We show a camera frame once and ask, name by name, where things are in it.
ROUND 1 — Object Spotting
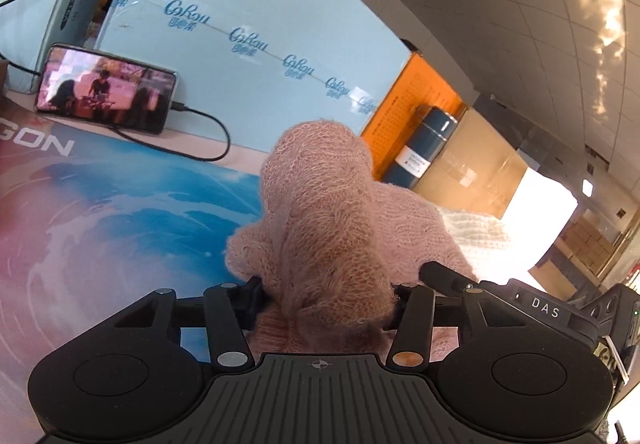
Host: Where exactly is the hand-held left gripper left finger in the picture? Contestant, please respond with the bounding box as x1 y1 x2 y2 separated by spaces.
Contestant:
114 275 274 373

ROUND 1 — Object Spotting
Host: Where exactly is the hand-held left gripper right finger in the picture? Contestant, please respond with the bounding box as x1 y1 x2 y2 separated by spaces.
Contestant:
382 283 502 371

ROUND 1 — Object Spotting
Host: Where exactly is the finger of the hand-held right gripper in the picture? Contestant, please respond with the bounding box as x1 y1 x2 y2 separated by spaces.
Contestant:
420 261 484 291

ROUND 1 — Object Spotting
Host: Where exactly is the pink knitted sweater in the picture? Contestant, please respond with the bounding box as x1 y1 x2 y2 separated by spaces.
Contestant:
223 120 482 366

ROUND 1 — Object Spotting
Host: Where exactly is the white knitted cloth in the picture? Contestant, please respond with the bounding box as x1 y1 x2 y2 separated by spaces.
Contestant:
440 208 537 285

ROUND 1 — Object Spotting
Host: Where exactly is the stack of cardboard boxes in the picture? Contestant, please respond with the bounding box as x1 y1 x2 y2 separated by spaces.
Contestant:
549 218 622 291

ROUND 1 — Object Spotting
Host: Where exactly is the brown cardboard box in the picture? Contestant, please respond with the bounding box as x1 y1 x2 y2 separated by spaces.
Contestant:
415 108 532 221

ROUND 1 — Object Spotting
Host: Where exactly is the dark blue vacuum bottle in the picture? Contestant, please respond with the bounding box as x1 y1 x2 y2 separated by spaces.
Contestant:
382 104 461 189

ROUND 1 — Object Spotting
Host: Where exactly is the printed desk mat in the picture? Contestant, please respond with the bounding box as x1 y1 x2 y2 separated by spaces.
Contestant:
0 94 268 444

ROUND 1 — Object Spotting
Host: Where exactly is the orange box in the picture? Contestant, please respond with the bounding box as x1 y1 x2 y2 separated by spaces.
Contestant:
361 52 464 182

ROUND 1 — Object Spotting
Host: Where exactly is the smartphone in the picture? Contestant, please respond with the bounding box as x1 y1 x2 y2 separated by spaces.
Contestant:
34 42 179 136

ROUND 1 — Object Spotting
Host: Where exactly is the black phone charging cable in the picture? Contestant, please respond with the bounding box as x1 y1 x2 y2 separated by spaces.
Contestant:
114 102 232 163

